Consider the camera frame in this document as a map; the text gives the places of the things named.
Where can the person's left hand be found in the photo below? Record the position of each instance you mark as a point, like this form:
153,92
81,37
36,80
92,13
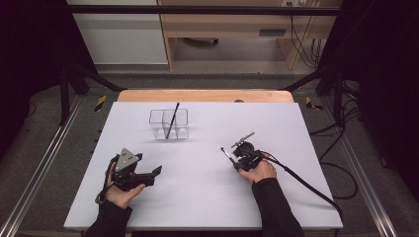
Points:
120,197

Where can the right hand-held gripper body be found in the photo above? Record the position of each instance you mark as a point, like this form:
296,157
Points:
246,154

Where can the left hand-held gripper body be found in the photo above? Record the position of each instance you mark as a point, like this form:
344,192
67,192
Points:
126,176

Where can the person's right hand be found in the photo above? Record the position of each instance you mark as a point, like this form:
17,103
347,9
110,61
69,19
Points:
263,171

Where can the black pen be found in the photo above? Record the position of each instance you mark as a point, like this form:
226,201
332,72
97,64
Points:
172,120
226,152

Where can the black horizontal frame bar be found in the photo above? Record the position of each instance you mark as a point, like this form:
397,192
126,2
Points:
197,10

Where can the wooden table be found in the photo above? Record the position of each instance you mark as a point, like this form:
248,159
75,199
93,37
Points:
204,96

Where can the clear plastic organizer box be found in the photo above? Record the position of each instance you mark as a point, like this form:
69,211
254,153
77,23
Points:
158,126

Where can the white cabinet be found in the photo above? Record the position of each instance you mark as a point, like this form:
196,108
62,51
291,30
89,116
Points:
122,39

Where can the yellow black tape mark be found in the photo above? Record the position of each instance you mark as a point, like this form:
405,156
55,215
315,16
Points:
100,103
311,103

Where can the wooden desk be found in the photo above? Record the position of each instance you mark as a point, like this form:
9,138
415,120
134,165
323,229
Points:
230,24

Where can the aluminium floor rail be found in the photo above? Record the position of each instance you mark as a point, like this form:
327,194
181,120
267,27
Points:
365,177
42,161

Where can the black metal frame post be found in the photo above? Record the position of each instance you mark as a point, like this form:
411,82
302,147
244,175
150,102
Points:
338,95
65,95

